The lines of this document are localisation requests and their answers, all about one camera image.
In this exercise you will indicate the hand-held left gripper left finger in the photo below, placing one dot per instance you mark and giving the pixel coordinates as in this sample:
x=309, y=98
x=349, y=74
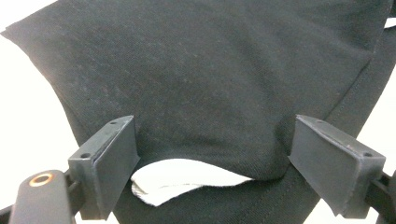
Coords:
x=106, y=168

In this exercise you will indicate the black tank top white trim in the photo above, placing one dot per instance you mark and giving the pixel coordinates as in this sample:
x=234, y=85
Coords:
x=202, y=77

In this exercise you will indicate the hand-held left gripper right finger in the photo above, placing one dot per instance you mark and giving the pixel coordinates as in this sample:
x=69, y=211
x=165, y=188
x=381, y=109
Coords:
x=333, y=168

